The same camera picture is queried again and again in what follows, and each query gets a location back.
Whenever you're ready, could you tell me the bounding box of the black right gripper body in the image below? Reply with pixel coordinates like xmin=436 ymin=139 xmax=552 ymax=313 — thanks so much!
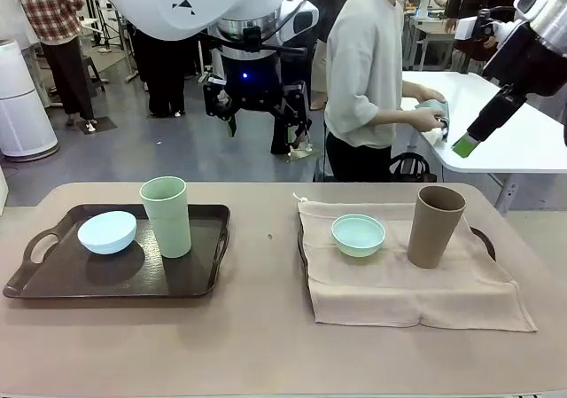
xmin=480 ymin=20 xmax=567 ymax=98

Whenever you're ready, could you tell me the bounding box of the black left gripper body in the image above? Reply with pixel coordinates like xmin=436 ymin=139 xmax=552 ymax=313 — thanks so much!
xmin=219 ymin=53 xmax=285 ymax=116

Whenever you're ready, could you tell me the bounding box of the tall brown cup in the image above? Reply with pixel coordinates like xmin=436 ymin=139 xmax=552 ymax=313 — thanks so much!
xmin=406 ymin=185 xmax=468 ymax=269

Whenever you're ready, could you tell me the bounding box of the tall green cup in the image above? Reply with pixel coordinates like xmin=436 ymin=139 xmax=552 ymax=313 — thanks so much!
xmin=139 ymin=176 xmax=192 ymax=259

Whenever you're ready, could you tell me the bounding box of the mint green bowl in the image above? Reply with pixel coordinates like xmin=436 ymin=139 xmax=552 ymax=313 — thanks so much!
xmin=330 ymin=214 xmax=386 ymax=259

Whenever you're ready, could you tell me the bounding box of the light blue bowl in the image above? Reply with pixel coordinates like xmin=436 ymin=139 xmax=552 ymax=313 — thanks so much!
xmin=77 ymin=210 xmax=137 ymax=255

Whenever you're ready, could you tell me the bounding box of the beige cloth mat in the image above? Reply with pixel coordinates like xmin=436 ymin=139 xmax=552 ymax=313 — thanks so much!
xmin=292 ymin=192 xmax=539 ymax=333

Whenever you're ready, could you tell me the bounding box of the person's left forearm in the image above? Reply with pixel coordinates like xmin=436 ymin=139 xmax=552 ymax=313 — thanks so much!
xmin=400 ymin=81 xmax=422 ymax=102

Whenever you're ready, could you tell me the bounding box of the person's right forearm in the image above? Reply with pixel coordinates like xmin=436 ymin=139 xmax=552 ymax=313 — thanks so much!
xmin=376 ymin=105 xmax=420 ymax=127

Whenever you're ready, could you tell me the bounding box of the dark floor mat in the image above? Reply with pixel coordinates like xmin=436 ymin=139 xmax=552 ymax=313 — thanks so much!
xmin=77 ymin=116 xmax=119 ymax=133

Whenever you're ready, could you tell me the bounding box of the dark brown serving tray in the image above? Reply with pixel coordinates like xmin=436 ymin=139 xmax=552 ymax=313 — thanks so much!
xmin=297 ymin=227 xmax=497 ymax=289
xmin=2 ymin=203 xmax=232 ymax=300

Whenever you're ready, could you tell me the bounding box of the person's right hand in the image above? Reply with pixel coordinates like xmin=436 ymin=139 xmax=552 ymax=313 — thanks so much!
xmin=416 ymin=108 xmax=446 ymax=131

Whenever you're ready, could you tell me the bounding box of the large white table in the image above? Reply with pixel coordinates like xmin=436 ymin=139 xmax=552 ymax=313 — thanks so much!
xmin=400 ymin=70 xmax=567 ymax=215

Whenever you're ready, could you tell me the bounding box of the bystander in khaki trousers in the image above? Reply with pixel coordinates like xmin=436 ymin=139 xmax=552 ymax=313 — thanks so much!
xmin=308 ymin=38 xmax=340 ymax=111

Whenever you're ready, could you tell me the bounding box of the metal floor plate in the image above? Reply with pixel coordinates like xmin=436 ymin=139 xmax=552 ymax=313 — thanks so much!
xmin=282 ymin=145 xmax=319 ymax=165

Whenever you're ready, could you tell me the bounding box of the bystander in blue plaid shirt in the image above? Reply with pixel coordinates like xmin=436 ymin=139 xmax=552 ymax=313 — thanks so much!
xmin=115 ymin=14 xmax=187 ymax=118

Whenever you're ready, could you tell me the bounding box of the grey plastic stool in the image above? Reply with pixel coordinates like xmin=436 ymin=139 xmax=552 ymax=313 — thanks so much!
xmin=313 ymin=155 xmax=334 ymax=183

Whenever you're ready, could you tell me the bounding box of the person in cream shirt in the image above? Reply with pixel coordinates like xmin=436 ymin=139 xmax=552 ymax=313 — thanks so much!
xmin=324 ymin=0 xmax=455 ymax=183

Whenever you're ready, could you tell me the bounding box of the black bag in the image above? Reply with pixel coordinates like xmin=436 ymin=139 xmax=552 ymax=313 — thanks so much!
xmin=388 ymin=152 xmax=438 ymax=183

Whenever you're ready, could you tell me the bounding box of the white background desk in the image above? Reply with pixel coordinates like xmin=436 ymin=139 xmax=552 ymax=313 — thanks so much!
xmin=407 ymin=6 xmax=458 ymax=72

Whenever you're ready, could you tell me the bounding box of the small black stool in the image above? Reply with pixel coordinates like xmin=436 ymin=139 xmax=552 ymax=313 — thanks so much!
xmin=81 ymin=54 xmax=108 ymax=94

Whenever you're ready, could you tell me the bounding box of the bystander in red plaid shirt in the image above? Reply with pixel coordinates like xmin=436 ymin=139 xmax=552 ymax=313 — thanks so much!
xmin=11 ymin=0 xmax=97 ymax=132

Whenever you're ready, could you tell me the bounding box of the white air purifier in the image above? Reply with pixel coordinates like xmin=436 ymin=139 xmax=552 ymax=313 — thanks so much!
xmin=0 ymin=38 xmax=60 ymax=158

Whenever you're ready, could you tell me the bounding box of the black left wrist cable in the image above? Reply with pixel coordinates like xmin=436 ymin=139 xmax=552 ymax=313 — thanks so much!
xmin=194 ymin=0 xmax=309 ymax=56

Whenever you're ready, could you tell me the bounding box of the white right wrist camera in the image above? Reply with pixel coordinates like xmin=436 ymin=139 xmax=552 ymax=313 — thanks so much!
xmin=454 ymin=7 xmax=517 ymax=42

